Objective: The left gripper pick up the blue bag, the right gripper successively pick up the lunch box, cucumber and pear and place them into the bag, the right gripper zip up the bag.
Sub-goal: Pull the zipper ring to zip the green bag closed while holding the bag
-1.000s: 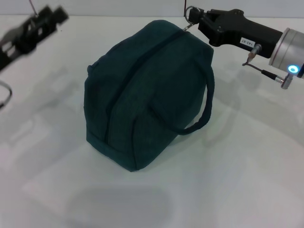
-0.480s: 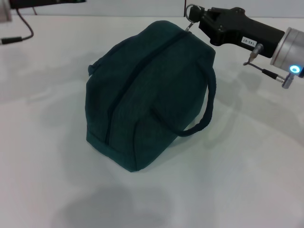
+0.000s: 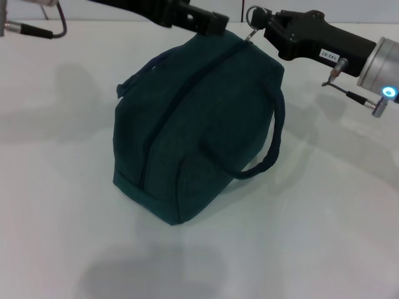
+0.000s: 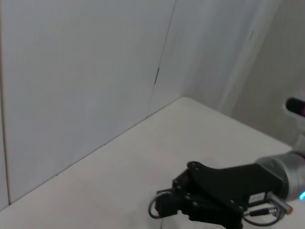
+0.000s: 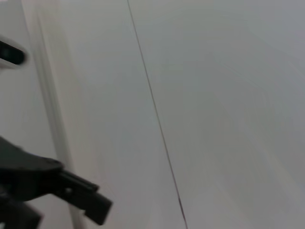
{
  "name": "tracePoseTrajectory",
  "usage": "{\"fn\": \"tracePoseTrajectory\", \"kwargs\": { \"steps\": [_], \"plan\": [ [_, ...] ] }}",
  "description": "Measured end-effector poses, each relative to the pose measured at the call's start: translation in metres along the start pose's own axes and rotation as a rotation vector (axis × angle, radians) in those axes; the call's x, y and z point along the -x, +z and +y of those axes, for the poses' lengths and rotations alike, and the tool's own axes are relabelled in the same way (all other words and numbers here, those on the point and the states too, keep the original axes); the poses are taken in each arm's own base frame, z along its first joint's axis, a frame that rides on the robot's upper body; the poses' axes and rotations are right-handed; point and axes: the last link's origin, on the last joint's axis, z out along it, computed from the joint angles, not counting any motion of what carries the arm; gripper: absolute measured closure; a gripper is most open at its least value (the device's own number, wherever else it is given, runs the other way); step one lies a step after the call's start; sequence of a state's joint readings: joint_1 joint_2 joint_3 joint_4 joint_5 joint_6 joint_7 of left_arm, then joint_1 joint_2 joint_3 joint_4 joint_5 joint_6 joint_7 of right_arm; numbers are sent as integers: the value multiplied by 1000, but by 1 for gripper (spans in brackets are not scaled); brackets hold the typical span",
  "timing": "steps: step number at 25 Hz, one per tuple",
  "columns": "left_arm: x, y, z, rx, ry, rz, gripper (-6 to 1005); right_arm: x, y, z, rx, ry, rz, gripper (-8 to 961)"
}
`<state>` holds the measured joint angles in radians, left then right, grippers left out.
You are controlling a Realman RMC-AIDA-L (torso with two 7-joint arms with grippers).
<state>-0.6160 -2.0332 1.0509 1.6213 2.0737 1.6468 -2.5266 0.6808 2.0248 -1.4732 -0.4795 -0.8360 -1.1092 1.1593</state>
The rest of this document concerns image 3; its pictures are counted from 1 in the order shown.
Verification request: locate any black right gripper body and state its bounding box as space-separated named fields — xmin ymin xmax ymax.
xmin=264 ymin=10 xmax=378 ymax=78

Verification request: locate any metal zipper pull ring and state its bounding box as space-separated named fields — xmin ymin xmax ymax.
xmin=245 ymin=5 xmax=269 ymax=43

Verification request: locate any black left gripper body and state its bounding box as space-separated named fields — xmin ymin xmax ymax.
xmin=102 ymin=0 xmax=188 ymax=29

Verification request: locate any dark teal insulated bag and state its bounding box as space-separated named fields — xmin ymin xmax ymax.
xmin=112 ymin=29 xmax=286 ymax=227

